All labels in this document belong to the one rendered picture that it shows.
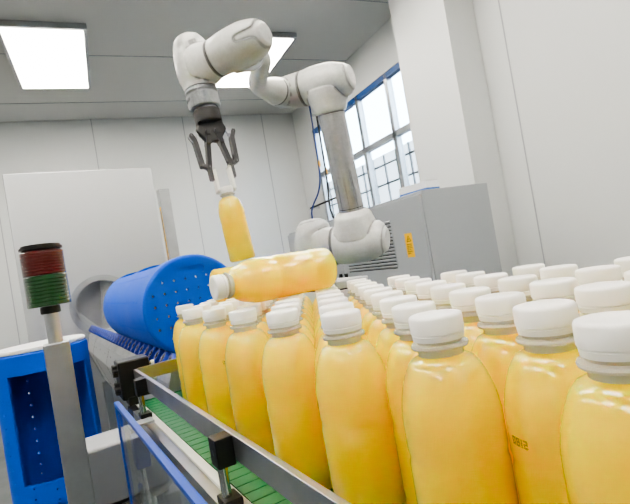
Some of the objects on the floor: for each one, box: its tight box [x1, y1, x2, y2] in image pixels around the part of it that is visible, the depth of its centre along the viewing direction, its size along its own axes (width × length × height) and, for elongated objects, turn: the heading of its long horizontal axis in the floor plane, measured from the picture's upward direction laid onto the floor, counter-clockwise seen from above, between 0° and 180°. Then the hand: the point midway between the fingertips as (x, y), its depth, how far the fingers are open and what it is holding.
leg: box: [102, 380, 118, 430], centre depth 299 cm, size 6×6×63 cm
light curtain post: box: [156, 189, 180, 282], centre depth 273 cm, size 6×6×170 cm
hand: (223, 180), depth 133 cm, fingers closed on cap, 4 cm apart
